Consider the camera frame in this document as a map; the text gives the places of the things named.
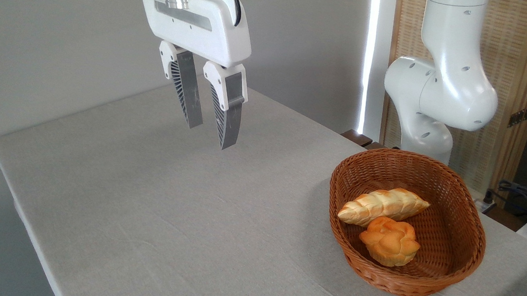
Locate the dark metal screen hinge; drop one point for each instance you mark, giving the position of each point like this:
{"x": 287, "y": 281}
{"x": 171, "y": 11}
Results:
{"x": 523, "y": 116}

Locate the wooden rattan folding screen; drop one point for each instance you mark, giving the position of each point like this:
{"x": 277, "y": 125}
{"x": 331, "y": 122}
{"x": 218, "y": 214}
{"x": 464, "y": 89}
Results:
{"x": 515, "y": 55}

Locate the grey tablecloth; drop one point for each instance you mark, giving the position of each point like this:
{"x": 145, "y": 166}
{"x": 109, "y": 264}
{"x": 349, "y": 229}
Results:
{"x": 167, "y": 206}

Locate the brown wicker basket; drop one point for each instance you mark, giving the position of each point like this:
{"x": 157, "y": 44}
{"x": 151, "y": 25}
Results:
{"x": 452, "y": 231}

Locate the round flower-shaped bread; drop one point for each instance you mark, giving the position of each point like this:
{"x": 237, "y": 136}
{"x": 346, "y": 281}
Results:
{"x": 391, "y": 242}

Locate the long braided bread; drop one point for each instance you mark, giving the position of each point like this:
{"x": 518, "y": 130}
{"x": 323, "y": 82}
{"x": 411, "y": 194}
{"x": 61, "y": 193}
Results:
{"x": 382, "y": 206}

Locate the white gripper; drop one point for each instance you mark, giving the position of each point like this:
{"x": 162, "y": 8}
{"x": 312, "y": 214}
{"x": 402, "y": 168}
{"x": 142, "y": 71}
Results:
{"x": 197, "y": 30}

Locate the dark wooden chair back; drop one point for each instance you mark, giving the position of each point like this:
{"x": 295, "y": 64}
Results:
{"x": 357, "y": 138}

